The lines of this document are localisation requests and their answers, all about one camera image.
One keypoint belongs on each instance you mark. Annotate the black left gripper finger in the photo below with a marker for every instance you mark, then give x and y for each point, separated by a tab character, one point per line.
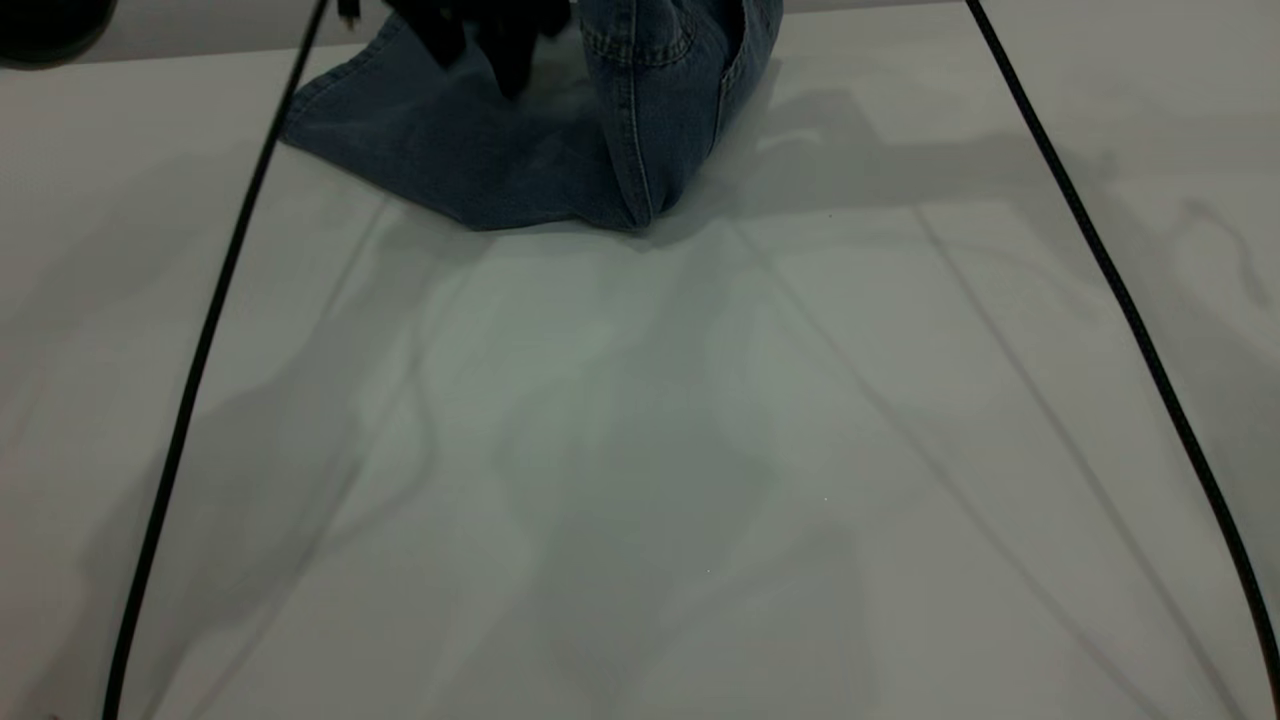
520	40
435	30

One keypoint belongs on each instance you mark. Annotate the blue denim pants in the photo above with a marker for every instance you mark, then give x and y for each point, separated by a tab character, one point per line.
600	130

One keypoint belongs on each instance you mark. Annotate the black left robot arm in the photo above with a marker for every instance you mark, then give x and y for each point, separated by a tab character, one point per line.
50	25

